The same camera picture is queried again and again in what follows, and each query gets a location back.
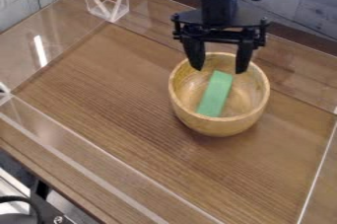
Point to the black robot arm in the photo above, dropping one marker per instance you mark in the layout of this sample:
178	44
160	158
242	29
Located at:
219	22

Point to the round wooden bowl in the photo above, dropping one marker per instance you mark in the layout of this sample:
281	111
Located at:
246	100

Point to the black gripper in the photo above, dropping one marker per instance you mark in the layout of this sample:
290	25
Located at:
219	21

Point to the clear acrylic front wall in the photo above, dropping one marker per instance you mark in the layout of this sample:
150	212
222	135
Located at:
101	183

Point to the black table leg bracket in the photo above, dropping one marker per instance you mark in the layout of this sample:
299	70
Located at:
52	216

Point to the clear acrylic corner bracket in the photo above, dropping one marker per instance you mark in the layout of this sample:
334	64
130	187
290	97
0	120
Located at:
109	10

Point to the green rectangular stick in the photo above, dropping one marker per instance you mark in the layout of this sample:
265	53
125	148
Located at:
215	94

